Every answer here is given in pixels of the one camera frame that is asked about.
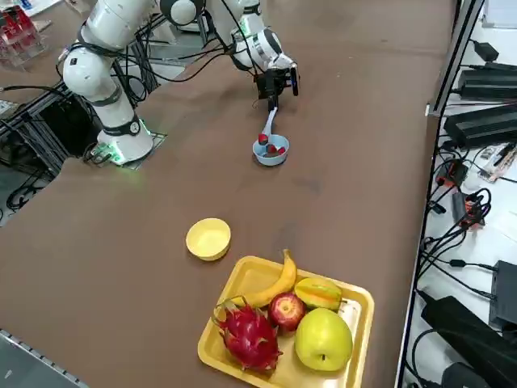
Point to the small black plug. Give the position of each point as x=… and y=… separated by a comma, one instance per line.
x=457, y=263

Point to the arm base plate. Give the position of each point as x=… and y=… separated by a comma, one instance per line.
x=159, y=137

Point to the black adapter orange connectors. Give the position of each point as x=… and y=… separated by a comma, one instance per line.
x=460, y=206

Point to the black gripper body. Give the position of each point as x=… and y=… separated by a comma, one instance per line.
x=274, y=83

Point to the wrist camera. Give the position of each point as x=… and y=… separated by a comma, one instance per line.
x=295, y=81

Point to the aluminium frame rail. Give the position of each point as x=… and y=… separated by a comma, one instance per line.
x=24, y=347

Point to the small circuit board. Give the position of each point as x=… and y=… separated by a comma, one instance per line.
x=498, y=161

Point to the small black power adapter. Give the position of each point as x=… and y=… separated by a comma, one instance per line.
x=486, y=50

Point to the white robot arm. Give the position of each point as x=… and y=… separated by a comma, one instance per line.
x=113, y=101
x=250, y=10

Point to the clear shelf red packets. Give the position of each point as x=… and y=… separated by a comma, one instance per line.
x=16, y=40

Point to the red strawberry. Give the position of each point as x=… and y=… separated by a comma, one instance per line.
x=262, y=140
x=270, y=151
x=282, y=150

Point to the green apple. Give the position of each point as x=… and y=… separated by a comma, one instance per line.
x=323, y=339

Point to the large black power adapter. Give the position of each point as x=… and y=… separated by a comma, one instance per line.
x=456, y=323

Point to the black ribbed power brick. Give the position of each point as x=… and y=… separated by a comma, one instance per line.
x=484, y=125

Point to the long black power brick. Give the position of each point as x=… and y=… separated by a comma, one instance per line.
x=493, y=87

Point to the yellow bowl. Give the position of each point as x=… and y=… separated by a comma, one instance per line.
x=208, y=242

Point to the red apple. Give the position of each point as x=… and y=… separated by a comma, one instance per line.
x=287, y=311

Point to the white post foot bracket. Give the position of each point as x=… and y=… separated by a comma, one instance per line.
x=434, y=111

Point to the yellow tray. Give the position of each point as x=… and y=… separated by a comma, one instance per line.
x=242, y=279

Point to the yellow banana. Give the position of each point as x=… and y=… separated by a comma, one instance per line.
x=278, y=283

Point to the light blue bowl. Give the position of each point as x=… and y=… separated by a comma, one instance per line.
x=270, y=161

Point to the aluminium camera post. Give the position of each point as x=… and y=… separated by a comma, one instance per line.
x=456, y=60

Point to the light blue spoon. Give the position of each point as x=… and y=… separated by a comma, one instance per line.
x=270, y=123

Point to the black red electronic device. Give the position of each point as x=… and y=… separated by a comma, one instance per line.
x=452, y=174

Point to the yellow starfruit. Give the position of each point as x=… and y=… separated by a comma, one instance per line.
x=319, y=293

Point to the red dragon fruit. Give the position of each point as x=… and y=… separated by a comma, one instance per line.
x=250, y=335

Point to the black controller box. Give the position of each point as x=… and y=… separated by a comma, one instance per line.
x=68, y=125

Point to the black rounded device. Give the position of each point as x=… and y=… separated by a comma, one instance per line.
x=464, y=378

